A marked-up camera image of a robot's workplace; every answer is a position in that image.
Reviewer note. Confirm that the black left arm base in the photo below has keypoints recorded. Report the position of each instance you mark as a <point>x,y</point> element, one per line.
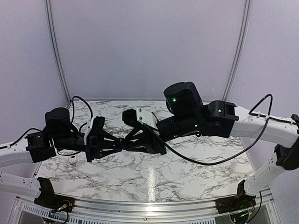
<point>49,199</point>

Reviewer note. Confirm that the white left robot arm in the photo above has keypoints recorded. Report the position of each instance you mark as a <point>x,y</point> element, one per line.
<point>30,148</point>

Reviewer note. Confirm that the white earbud charging case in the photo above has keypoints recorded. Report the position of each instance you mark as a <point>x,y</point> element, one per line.
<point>72,159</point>

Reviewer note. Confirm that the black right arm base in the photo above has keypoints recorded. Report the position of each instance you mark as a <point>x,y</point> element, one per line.
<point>237,202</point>

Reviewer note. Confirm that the left aluminium wall post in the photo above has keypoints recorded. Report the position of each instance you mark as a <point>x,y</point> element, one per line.
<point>55,49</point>

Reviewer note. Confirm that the aluminium front rail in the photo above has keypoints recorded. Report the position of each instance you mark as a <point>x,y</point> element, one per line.
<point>93,211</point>

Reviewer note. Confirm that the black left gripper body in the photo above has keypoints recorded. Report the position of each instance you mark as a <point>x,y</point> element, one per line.
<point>90,148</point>

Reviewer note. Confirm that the right aluminium wall post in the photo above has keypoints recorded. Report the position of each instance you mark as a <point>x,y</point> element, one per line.
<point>238,50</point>

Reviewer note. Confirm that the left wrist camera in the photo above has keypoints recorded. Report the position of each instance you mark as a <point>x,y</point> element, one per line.
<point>94,126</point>

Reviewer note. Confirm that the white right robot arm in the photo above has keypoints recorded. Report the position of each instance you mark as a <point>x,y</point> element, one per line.
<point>223,120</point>

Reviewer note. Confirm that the aluminium wall post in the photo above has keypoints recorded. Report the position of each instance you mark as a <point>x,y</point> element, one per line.
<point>238,50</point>
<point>55,49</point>

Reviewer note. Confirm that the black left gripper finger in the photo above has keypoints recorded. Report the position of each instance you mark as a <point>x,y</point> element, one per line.
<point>103,151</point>
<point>104,138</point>

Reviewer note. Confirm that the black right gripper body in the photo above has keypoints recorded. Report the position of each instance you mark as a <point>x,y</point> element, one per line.
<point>187,124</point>

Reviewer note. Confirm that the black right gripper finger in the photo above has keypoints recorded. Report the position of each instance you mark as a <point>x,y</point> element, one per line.
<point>137,133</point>
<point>134,147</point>

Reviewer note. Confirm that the black earbud charging case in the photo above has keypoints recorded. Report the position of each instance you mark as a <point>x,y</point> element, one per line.
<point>123,143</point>

